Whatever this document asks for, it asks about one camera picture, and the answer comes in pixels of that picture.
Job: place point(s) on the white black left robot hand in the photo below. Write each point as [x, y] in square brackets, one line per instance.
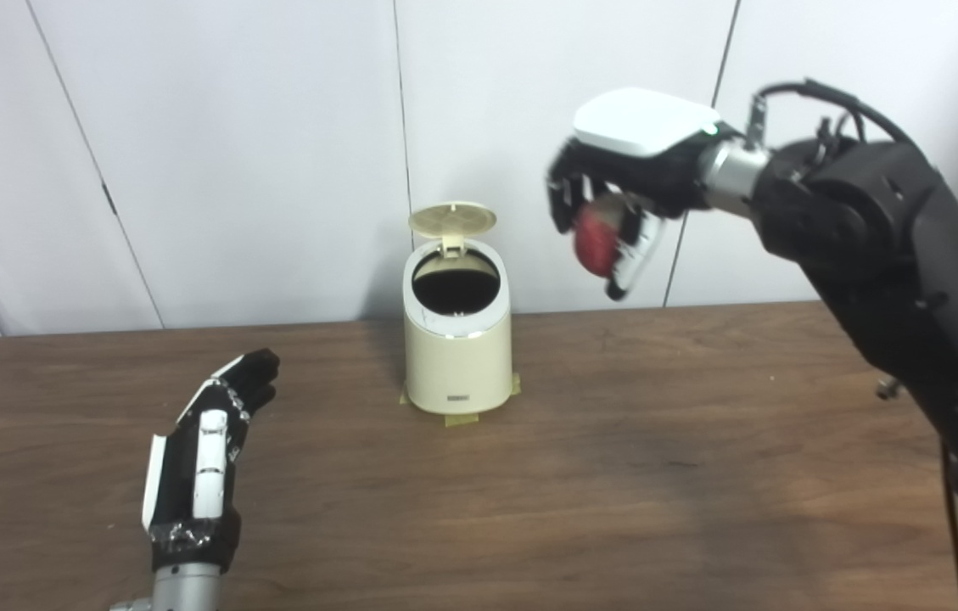
[190, 484]

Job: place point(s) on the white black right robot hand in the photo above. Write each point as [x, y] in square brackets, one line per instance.
[644, 123]

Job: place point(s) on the red apple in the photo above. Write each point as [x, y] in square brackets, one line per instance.
[596, 242]

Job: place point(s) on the cream-colored bin body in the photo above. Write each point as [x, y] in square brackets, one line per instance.
[457, 365]

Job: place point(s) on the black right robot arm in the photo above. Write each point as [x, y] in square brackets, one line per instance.
[894, 263]

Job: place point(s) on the wide yellow tape piece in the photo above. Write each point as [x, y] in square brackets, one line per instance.
[462, 420]

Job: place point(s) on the black wall panel hinge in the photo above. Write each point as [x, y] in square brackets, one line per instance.
[109, 199]

